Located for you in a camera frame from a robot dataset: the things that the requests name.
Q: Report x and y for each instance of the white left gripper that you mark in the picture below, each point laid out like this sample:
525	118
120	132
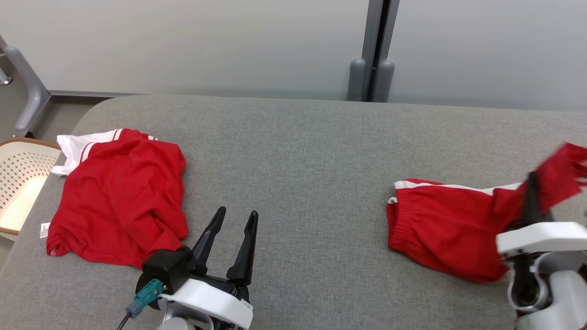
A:
211	300

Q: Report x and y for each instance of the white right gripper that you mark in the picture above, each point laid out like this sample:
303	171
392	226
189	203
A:
541	238

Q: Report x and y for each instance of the red shorts with white stripe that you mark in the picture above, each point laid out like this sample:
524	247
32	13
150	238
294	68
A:
440	229

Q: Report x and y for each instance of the red shirt with white sleeves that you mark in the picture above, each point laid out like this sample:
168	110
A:
119	197

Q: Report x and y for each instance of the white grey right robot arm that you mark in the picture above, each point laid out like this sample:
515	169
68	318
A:
559	293

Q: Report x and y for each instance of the grey fabric sofa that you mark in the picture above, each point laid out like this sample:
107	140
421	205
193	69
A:
298	174

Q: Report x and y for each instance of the cream perforated laundry basket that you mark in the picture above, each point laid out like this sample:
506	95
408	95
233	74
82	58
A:
23	183

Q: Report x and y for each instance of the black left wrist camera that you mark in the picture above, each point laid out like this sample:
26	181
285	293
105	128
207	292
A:
165	270

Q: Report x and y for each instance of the grey cylindrical post bumper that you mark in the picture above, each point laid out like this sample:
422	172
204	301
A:
384	82
356	80

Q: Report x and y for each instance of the grey wall baseboard strip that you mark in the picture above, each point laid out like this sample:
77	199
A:
91	93

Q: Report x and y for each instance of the grey metal partition post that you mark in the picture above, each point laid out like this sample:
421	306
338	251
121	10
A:
369	32

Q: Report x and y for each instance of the grey metal frame leg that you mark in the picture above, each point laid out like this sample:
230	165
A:
30	96
4	78

